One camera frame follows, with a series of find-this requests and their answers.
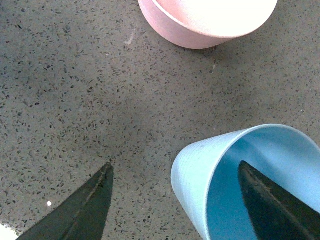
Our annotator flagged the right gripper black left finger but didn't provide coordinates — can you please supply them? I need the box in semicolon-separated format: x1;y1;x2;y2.
18;162;114;240

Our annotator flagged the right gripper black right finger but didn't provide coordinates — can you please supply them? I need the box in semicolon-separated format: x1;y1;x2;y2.
238;161;320;240

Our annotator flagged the pink bowl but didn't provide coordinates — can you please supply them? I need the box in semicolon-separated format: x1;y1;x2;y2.
138;0;278;50

